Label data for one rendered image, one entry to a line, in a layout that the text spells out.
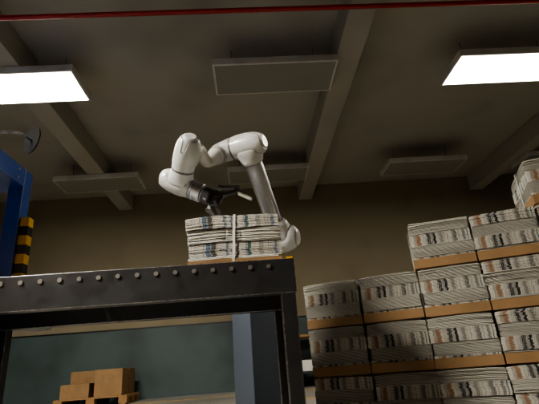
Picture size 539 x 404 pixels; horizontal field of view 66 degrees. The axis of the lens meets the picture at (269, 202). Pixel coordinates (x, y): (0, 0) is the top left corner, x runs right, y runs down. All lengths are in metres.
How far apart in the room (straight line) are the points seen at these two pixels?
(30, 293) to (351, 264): 8.06
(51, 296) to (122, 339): 7.60
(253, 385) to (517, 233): 1.51
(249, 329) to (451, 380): 1.03
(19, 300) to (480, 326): 1.87
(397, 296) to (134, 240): 7.83
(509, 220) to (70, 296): 1.92
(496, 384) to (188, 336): 7.28
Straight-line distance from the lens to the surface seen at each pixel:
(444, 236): 2.25
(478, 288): 2.21
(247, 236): 1.68
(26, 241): 2.52
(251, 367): 2.42
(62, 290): 1.61
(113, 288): 1.55
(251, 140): 2.31
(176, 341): 8.94
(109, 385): 8.10
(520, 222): 2.30
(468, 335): 2.18
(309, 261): 9.11
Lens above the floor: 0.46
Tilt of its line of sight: 21 degrees up
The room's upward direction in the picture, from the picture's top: 5 degrees counter-clockwise
